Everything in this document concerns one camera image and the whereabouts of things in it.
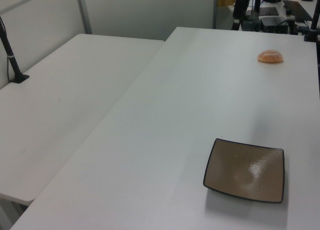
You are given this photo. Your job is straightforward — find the round orange bread bun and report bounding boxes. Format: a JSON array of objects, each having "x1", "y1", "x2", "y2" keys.
[{"x1": 257, "y1": 49, "x2": 285, "y2": 65}]

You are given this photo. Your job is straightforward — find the square brown ceramic plate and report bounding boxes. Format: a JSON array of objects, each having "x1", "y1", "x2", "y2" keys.
[{"x1": 202, "y1": 138, "x2": 286, "y2": 204}]

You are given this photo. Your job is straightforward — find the black vertical pole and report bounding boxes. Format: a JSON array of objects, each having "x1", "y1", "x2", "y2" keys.
[{"x1": 253, "y1": 0, "x2": 263, "y2": 32}]

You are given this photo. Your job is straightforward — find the grey metal box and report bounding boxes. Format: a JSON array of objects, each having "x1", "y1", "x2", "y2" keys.
[{"x1": 259, "y1": 15, "x2": 289, "y2": 33}]

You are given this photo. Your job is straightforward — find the black keyboard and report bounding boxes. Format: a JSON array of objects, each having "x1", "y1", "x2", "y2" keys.
[{"x1": 283, "y1": 0, "x2": 314, "y2": 22}]

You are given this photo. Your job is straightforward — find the black clamp camera stand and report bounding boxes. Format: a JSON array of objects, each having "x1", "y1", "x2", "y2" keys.
[{"x1": 303, "y1": 7, "x2": 320, "y2": 43}]

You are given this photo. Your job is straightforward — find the grey partition frame post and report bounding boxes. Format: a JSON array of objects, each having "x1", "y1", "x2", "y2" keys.
[{"x1": 74, "y1": 0, "x2": 93, "y2": 36}]

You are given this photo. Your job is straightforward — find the black camera stand pole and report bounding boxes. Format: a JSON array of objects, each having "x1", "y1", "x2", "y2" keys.
[{"x1": 0, "y1": 15, "x2": 30, "y2": 84}]

